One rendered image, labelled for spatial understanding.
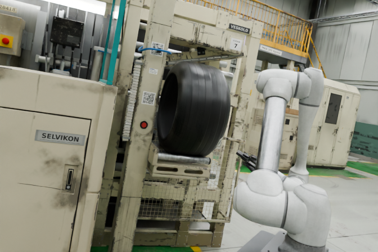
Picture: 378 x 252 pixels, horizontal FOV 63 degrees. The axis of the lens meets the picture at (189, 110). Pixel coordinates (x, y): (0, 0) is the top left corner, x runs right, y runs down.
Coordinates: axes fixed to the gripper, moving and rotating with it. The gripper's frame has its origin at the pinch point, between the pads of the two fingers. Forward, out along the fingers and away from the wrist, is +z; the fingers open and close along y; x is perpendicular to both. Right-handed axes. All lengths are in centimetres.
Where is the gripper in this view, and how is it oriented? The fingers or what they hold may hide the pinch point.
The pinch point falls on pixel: (242, 155)
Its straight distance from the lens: 181.0
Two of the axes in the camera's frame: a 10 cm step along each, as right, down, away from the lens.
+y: -3.1, 8.0, 5.2
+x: 5.6, -2.8, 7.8
